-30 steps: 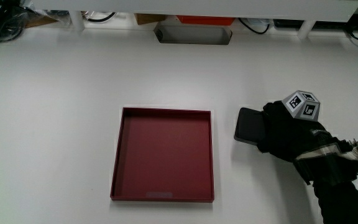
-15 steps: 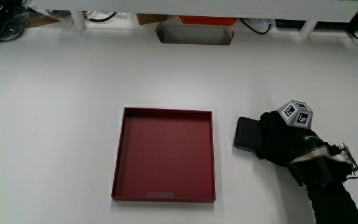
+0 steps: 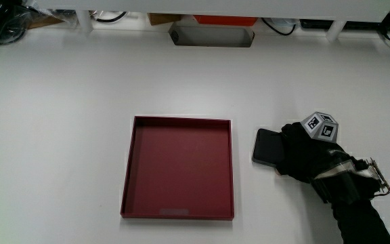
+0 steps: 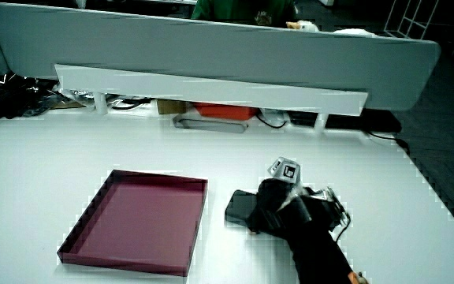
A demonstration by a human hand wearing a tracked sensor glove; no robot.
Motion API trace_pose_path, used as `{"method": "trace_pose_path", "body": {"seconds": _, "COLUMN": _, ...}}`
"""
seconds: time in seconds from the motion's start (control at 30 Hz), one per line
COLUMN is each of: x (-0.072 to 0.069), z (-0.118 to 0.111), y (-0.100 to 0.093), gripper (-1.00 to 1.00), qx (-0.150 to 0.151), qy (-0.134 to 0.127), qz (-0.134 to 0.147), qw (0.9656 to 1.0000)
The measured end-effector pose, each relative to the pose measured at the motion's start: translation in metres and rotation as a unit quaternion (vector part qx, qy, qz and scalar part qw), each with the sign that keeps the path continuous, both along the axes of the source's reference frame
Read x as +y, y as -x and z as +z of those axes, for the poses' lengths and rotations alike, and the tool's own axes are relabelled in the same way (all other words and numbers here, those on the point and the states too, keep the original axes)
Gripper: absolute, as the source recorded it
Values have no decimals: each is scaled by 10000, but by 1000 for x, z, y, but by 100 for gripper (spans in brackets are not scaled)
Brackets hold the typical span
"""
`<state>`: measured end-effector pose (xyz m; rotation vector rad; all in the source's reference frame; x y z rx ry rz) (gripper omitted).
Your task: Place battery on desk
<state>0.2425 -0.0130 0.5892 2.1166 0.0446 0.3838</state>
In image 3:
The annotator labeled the person's right hand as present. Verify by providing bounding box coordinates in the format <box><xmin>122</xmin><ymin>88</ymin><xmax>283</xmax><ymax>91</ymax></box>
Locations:
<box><xmin>276</xmin><ymin>111</ymin><xmax>390</xmax><ymax>205</ymax></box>

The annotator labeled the person's right forearm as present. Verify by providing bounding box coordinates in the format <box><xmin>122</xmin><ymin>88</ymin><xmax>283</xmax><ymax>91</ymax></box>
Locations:
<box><xmin>331</xmin><ymin>199</ymin><xmax>390</xmax><ymax>244</ymax></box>

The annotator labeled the white desk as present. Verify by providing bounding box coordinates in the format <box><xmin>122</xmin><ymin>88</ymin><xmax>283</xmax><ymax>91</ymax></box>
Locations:
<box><xmin>0</xmin><ymin>20</ymin><xmax>390</xmax><ymax>244</ymax></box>

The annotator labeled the dark red shallow tray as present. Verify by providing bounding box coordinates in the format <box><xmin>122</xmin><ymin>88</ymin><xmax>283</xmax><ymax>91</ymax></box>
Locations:
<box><xmin>120</xmin><ymin>115</ymin><xmax>235</xmax><ymax>222</ymax></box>

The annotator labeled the orange box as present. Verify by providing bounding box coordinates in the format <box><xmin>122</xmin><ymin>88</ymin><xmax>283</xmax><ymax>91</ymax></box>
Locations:
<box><xmin>193</xmin><ymin>14</ymin><xmax>259</xmax><ymax>27</ymax></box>

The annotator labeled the white raised shelf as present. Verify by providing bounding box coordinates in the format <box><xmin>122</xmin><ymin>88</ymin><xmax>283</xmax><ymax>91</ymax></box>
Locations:
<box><xmin>35</xmin><ymin>0</ymin><xmax>390</xmax><ymax>42</ymax></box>

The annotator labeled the brown cardboard box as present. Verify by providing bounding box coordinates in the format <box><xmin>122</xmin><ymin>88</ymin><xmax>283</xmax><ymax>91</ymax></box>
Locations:
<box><xmin>147</xmin><ymin>13</ymin><xmax>183</xmax><ymax>26</ymax></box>

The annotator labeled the grey cable cutout tray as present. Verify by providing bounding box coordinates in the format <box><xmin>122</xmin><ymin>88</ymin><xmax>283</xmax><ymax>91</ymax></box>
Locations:
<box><xmin>168</xmin><ymin>22</ymin><xmax>255</xmax><ymax>48</ymax></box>

